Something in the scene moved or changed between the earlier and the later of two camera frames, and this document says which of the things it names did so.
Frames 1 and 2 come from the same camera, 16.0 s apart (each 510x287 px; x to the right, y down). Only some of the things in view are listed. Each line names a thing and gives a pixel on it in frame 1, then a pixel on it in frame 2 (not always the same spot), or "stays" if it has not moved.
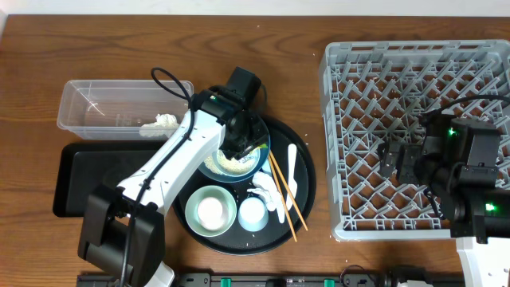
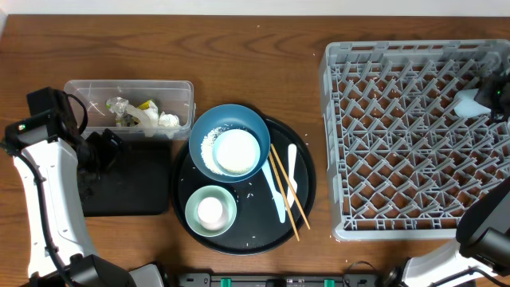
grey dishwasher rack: x=380 y=91 stays
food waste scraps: x=267 y=190 to x=148 y=117
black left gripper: x=237 y=150 to x=111 y=143
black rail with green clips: x=254 y=280 stays
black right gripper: x=409 y=154 to x=488 y=93
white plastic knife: x=292 y=185 stays
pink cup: x=210 y=214 stays
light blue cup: x=253 y=214 to x=467 y=106
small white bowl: x=233 y=167 stays
